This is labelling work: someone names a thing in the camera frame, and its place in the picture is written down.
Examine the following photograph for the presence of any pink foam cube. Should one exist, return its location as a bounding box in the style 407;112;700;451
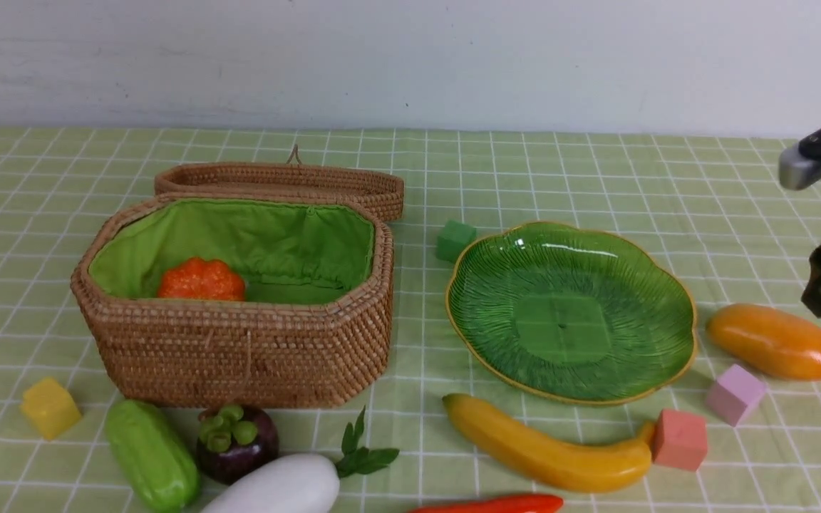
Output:
705;364;767;428

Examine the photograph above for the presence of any salmon foam cube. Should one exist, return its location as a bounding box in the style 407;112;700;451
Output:
652;409;709;473

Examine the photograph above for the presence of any green checked tablecloth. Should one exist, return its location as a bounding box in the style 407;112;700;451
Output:
0;127;821;512

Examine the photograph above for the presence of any orange mango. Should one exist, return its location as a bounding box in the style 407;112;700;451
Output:
705;304;821;382

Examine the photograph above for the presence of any red chili pepper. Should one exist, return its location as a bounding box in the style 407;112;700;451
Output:
410;493;564;513

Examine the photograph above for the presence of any orange pumpkin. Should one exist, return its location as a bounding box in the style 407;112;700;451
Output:
157;257;247;301

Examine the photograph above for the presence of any white eggplant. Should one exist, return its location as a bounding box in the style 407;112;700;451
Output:
202;407;400;512

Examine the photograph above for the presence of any woven rattan basket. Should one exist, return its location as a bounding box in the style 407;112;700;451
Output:
71;192;395;408

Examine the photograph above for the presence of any yellow foam cube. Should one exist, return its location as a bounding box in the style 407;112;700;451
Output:
20;377;82;441

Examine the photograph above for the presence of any woven rattan basket lid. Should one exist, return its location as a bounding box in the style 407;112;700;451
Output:
153;146;405;222

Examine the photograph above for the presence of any green foam cube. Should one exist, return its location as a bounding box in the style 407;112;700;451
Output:
435;219;477;264

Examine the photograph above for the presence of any green glass leaf plate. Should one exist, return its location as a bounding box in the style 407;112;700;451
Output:
444;222;698;406

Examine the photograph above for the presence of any purple mangosteen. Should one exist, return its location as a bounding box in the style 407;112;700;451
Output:
195;405;280;486

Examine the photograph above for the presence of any green cucumber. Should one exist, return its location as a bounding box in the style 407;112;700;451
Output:
105;399;201;512

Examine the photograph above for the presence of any yellow banana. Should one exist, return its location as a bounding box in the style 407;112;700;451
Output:
442;393;656;494

